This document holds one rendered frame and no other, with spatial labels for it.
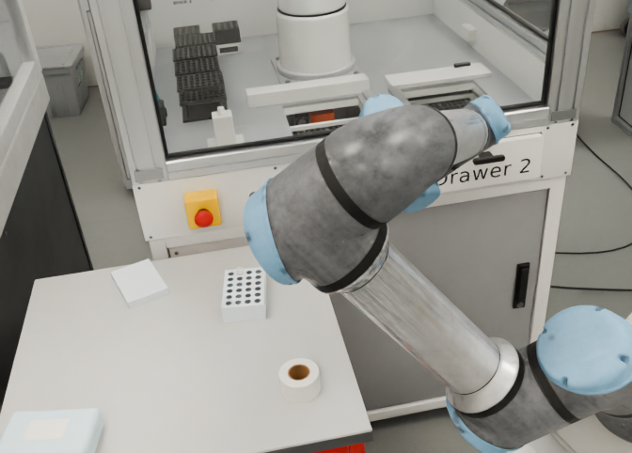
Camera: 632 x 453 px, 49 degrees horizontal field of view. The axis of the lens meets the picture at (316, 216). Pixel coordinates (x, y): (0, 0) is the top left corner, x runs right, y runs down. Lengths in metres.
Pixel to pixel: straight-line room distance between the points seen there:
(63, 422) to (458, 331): 0.67
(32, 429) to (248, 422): 0.35
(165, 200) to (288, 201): 0.83
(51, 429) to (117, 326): 0.30
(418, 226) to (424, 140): 0.98
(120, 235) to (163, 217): 1.61
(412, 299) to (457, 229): 0.93
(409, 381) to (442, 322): 1.18
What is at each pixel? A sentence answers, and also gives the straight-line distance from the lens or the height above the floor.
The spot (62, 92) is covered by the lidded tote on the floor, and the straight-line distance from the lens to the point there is 4.44.
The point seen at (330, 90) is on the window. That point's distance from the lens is 1.50.
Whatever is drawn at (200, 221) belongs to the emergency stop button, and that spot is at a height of 0.88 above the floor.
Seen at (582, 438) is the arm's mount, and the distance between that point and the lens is 1.18.
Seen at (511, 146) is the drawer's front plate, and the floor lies 0.91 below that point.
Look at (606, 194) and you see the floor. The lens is 3.35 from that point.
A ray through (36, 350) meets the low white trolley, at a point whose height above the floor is 0.76.
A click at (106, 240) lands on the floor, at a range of 3.18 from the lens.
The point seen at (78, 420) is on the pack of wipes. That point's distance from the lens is 1.24.
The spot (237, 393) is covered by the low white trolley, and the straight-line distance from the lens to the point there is 1.26.
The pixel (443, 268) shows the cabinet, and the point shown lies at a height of 0.57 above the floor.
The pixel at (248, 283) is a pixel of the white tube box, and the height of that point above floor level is 0.79.
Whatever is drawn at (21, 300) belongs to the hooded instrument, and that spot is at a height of 0.59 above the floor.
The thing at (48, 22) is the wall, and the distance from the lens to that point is 4.83.
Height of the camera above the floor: 1.67
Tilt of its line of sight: 33 degrees down
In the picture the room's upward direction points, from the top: 4 degrees counter-clockwise
